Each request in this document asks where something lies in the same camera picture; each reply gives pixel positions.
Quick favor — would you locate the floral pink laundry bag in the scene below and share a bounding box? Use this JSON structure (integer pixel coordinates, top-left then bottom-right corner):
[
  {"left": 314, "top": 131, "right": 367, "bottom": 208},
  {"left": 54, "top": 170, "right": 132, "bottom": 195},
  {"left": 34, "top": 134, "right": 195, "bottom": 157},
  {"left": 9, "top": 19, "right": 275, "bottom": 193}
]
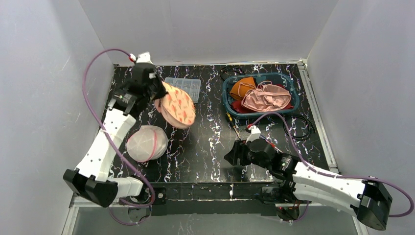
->
[{"left": 154, "top": 82, "right": 196, "bottom": 129}]

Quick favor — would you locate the pink satin bra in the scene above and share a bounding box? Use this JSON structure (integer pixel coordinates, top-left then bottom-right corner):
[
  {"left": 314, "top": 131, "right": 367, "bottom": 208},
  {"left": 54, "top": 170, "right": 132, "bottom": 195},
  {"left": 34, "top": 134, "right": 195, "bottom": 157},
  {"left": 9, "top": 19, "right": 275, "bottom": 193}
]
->
[{"left": 241, "top": 81, "right": 293, "bottom": 113}]

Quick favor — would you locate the white mesh laundry bag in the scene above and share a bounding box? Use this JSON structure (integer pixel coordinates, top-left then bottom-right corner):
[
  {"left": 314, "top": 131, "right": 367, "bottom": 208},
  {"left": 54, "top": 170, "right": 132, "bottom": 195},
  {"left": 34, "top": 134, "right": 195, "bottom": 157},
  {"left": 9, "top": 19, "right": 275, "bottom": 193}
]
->
[{"left": 126, "top": 125, "right": 168, "bottom": 163}]

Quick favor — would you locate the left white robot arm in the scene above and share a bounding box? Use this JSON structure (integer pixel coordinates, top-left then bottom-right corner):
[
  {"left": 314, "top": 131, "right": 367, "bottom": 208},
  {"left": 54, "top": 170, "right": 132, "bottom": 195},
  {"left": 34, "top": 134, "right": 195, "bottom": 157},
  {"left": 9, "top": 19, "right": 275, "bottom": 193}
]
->
[{"left": 63, "top": 62, "right": 167, "bottom": 208}]

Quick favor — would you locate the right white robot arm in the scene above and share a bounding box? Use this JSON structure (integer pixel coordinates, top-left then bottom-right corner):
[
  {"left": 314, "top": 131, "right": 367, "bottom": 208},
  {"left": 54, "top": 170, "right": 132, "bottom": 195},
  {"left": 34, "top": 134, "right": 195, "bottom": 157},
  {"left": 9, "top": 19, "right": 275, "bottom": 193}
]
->
[{"left": 224, "top": 139, "right": 392, "bottom": 231}]

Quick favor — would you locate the dark red bra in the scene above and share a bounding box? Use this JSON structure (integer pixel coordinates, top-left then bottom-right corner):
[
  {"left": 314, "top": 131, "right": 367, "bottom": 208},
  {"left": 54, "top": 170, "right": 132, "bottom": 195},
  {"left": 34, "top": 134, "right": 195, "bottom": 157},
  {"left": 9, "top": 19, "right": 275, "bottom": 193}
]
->
[{"left": 231, "top": 83, "right": 295, "bottom": 114}]

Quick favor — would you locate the orange bra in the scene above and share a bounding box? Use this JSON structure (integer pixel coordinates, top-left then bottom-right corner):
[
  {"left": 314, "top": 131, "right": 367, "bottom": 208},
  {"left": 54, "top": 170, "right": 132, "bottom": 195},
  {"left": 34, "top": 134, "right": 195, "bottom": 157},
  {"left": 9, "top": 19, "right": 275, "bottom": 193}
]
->
[{"left": 230, "top": 77, "right": 257, "bottom": 100}]

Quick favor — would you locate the yellow red screwdriver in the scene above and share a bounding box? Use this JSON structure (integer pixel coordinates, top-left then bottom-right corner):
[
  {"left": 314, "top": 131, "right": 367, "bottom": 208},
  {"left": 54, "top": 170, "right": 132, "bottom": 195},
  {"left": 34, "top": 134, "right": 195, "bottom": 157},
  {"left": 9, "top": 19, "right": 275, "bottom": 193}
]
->
[{"left": 260, "top": 135, "right": 285, "bottom": 155}]

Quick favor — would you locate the black yellow screwdriver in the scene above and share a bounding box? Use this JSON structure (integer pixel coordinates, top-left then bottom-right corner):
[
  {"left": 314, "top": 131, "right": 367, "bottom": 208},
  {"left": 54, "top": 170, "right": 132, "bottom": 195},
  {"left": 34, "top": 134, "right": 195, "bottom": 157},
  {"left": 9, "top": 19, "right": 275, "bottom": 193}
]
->
[{"left": 226, "top": 113, "right": 241, "bottom": 140}]

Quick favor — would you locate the clear plastic parts box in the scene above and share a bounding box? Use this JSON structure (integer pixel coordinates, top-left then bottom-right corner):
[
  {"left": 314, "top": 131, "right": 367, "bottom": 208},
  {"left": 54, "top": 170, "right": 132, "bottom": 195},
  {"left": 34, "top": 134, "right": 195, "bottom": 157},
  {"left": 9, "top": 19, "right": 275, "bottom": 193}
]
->
[{"left": 164, "top": 77, "right": 201, "bottom": 103}]

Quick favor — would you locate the teal plastic basket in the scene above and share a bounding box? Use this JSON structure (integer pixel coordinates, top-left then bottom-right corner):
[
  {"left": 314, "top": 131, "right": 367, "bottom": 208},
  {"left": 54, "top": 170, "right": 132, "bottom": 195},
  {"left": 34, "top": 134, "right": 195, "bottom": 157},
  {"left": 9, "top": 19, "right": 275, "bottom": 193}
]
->
[{"left": 222, "top": 72, "right": 300, "bottom": 119}]

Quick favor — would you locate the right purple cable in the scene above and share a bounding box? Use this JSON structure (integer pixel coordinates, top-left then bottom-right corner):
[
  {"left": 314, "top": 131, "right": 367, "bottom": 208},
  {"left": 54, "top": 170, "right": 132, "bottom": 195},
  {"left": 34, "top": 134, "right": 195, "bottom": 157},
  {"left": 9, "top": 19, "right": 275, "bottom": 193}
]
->
[{"left": 246, "top": 112, "right": 415, "bottom": 218}]

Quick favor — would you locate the purple cable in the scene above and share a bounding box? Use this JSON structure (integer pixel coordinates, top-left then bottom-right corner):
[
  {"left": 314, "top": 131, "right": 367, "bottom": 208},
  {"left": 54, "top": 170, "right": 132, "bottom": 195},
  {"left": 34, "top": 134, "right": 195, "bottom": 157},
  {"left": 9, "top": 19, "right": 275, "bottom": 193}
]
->
[
  {"left": 82, "top": 48, "right": 156, "bottom": 226},
  {"left": 246, "top": 112, "right": 415, "bottom": 218}
]

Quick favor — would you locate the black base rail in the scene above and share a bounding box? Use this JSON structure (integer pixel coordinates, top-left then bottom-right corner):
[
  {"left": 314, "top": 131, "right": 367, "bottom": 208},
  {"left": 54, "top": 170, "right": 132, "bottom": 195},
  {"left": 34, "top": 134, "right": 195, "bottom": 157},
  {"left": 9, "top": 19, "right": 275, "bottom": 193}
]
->
[{"left": 118, "top": 181, "right": 312, "bottom": 221}]

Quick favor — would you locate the black coiled cable right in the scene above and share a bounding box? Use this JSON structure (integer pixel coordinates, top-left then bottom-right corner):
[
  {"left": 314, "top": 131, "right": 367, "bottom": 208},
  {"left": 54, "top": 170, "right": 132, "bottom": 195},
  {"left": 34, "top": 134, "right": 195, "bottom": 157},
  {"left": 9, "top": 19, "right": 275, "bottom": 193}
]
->
[{"left": 283, "top": 114, "right": 316, "bottom": 141}]

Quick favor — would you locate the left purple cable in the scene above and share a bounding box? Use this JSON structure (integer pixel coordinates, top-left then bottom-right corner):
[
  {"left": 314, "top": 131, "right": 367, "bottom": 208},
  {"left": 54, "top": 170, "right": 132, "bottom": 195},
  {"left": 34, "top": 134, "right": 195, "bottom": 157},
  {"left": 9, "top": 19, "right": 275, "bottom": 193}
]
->
[{"left": 82, "top": 48, "right": 156, "bottom": 226}]

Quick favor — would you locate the black cable behind basket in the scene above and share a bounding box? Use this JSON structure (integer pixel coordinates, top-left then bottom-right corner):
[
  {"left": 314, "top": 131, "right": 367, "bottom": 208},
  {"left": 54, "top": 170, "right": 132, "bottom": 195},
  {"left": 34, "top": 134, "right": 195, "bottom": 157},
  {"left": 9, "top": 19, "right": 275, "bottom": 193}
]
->
[{"left": 220, "top": 66, "right": 244, "bottom": 81}]

